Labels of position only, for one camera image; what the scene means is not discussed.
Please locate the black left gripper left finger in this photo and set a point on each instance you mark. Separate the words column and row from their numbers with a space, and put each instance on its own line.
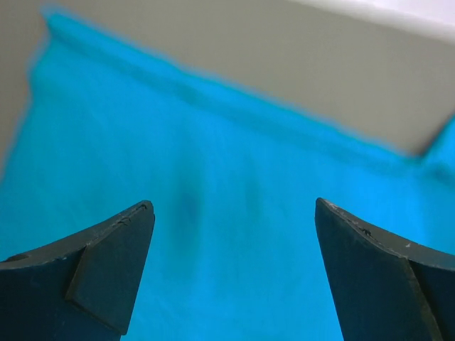
column 81, row 287

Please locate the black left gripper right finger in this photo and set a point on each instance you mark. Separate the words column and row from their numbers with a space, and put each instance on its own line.
column 384, row 287

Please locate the blue t shirt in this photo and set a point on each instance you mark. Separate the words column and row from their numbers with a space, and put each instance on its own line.
column 233, row 179

